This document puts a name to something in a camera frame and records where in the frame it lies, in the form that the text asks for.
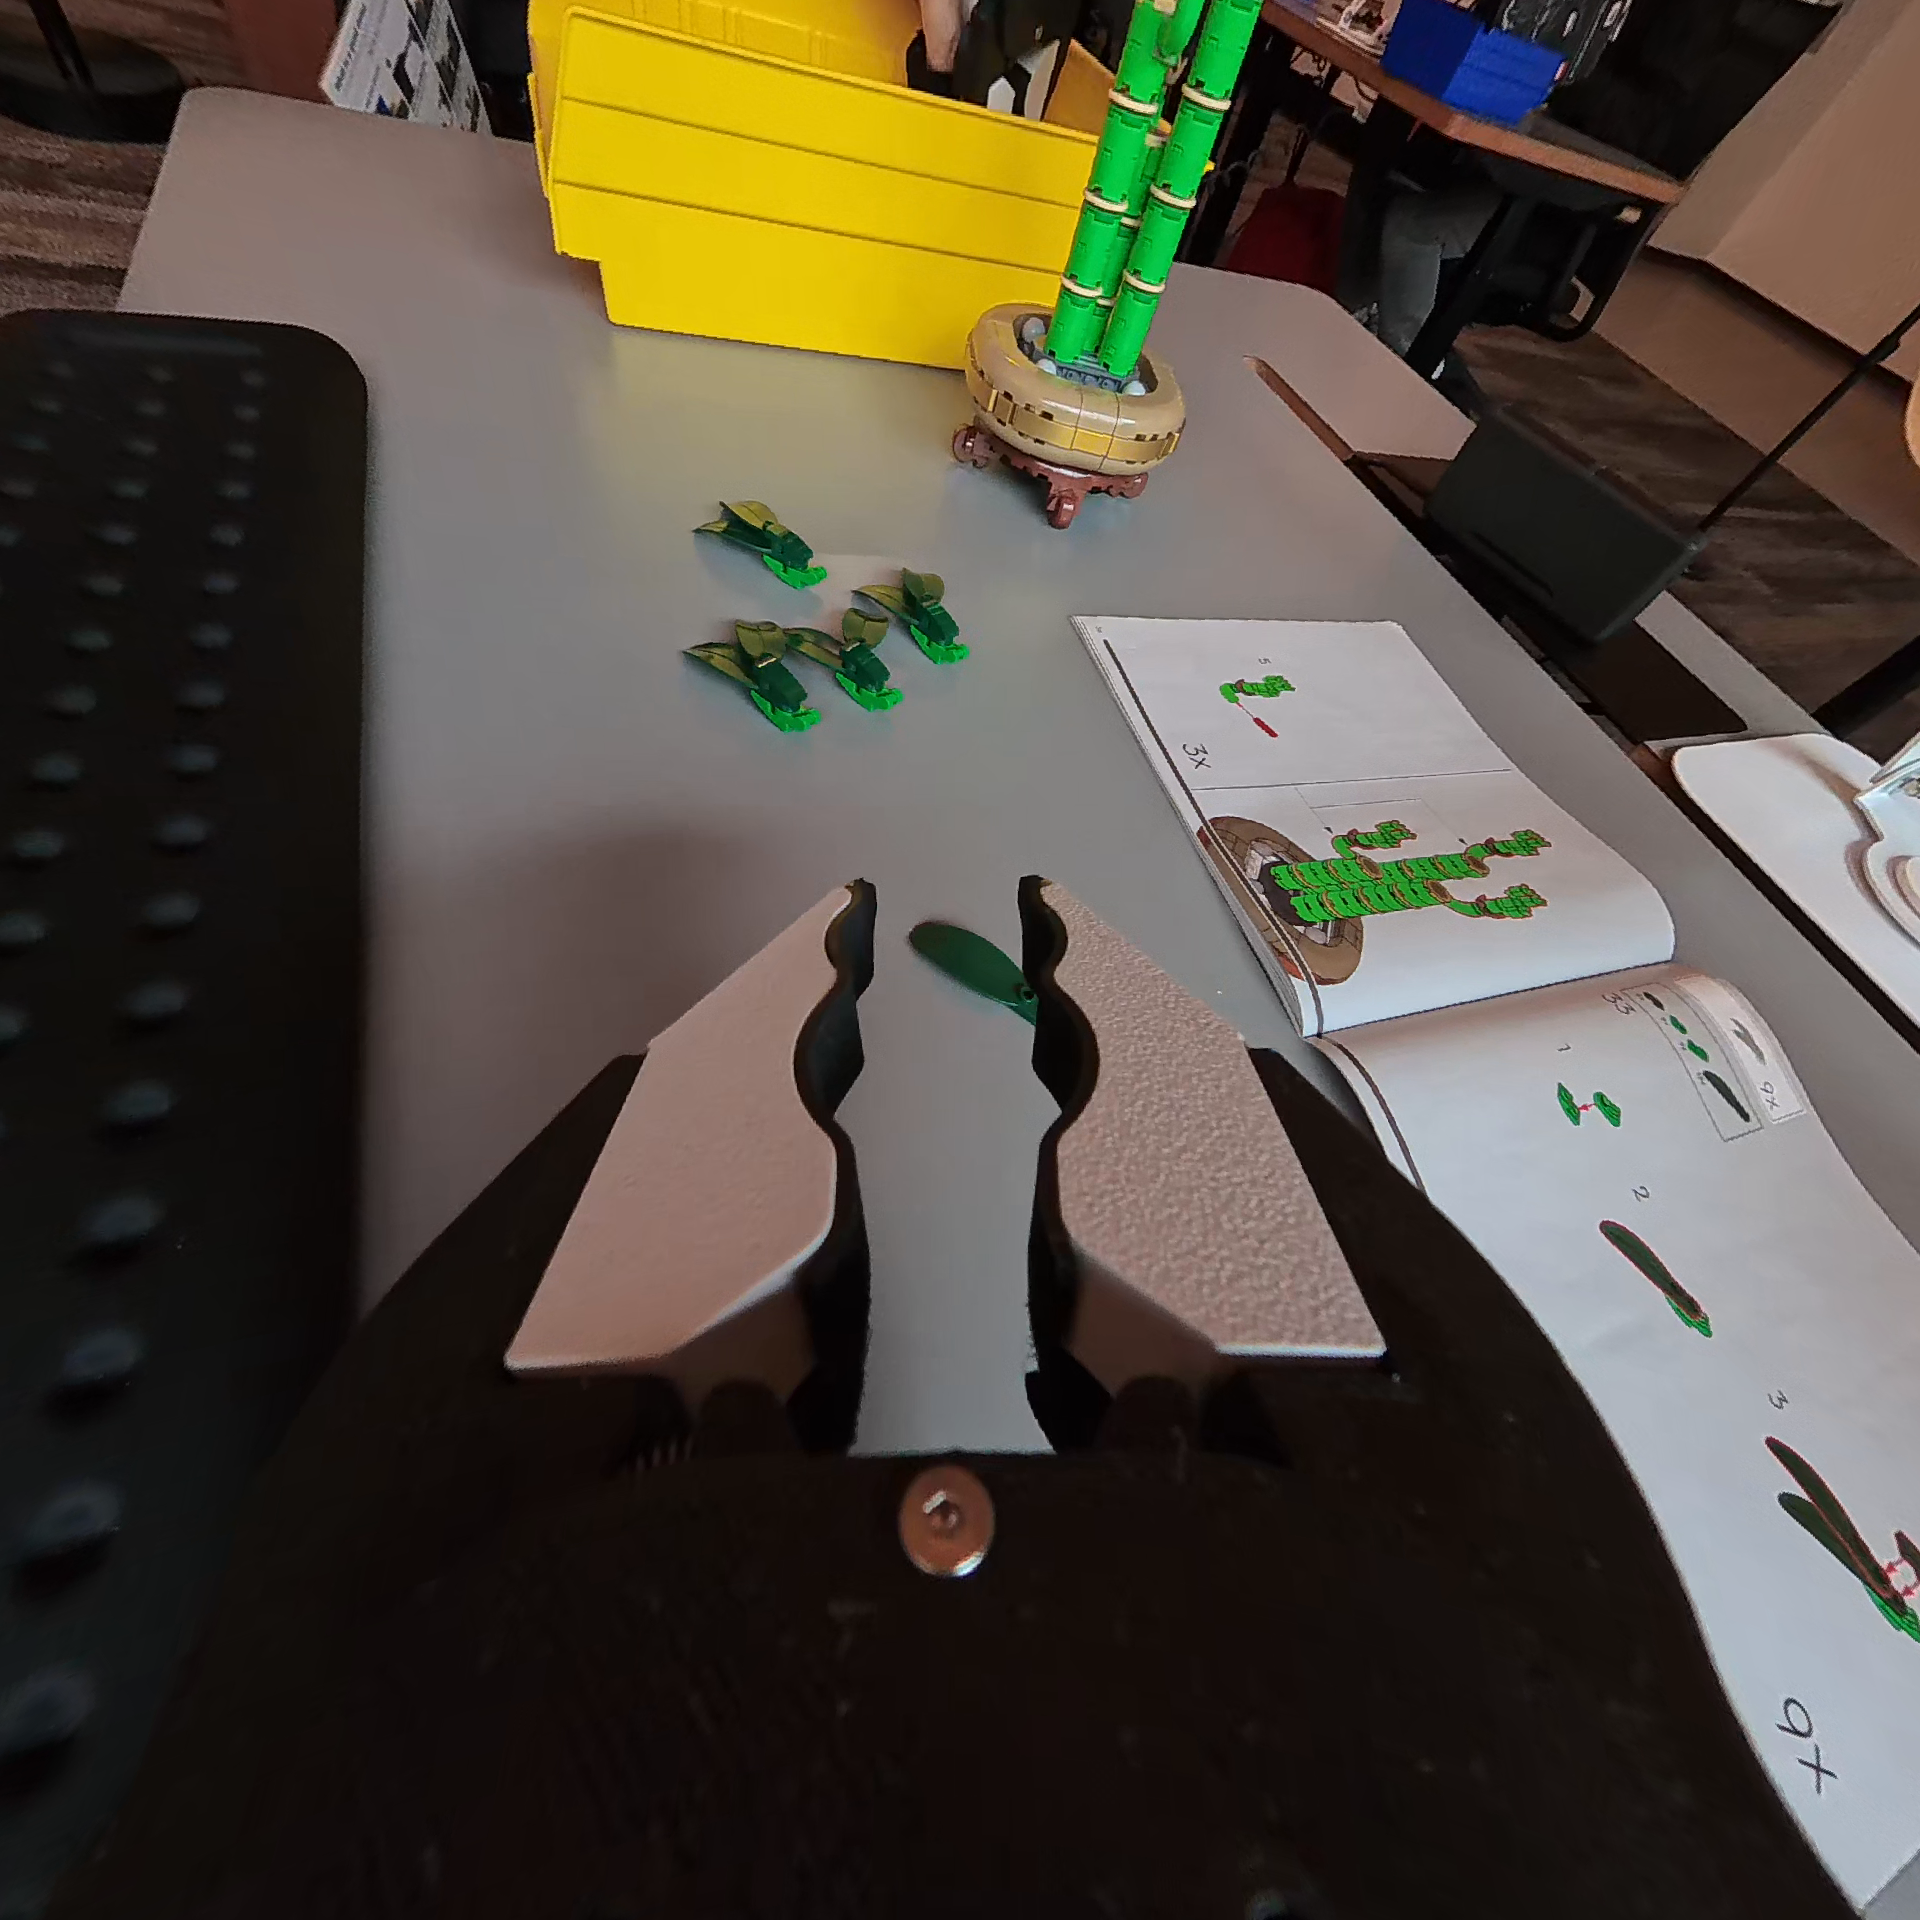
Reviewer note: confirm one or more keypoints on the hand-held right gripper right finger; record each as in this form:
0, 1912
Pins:
1201, 1200

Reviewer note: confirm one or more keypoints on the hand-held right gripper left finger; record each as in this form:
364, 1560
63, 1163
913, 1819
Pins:
692, 1200

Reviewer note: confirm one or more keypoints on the single dark green lego leaf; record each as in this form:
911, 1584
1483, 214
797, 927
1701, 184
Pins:
960, 960

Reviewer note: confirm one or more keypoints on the dark green lego leaf assembly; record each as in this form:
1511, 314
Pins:
761, 538
917, 613
757, 678
855, 664

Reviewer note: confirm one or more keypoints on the open lego instruction booklet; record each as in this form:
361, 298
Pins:
1425, 706

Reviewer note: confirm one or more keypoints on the green lego bamboo plant model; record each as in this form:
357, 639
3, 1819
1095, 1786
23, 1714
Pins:
1072, 399

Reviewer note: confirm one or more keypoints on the black box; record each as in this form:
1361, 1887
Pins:
1559, 517

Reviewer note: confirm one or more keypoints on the red bean bag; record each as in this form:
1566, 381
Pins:
1287, 235

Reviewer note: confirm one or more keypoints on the yellow plastic bin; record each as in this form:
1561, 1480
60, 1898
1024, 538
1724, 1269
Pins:
781, 226

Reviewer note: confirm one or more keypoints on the long wooden desk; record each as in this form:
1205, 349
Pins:
1547, 149

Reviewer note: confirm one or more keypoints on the blue storage bin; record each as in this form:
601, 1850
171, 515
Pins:
1478, 61

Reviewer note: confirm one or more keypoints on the printed paper sheet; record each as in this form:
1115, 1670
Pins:
405, 61

